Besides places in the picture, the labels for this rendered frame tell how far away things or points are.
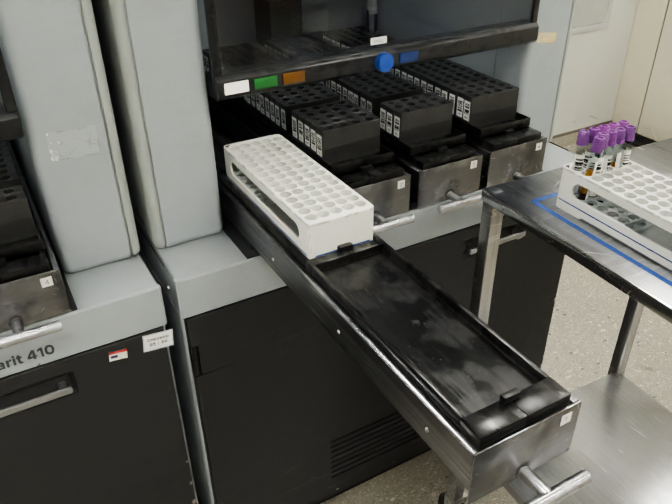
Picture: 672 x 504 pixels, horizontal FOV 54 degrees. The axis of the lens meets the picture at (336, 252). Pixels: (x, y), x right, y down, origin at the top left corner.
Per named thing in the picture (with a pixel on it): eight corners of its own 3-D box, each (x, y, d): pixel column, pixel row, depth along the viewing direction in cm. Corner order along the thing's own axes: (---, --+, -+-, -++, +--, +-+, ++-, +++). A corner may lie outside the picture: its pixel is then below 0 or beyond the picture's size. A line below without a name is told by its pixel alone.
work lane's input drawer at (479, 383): (211, 211, 113) (205, 163, 109) (284, 192, 119) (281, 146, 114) (496, 544, 60) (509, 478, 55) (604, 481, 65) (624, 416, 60)
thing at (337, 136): (374, 147, 114) (375, 114, 111) (380, 151, 113) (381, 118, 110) (315, 162, 109) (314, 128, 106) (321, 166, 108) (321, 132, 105)
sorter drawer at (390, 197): (196, 107, 157) (191, 69, 152) (250, 97, 163) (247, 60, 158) (353, 245, 103) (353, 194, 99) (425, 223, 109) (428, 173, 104)
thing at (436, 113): (445, 130, 121) (447, 98, 117) (452, 134, 119) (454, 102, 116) (391, 143, 116) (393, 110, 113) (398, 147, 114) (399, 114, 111)
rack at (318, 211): (225, 180, 108) (221, 145, 105) (281, 167, 112) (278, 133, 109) (310, 267, 86) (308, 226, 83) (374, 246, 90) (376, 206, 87)
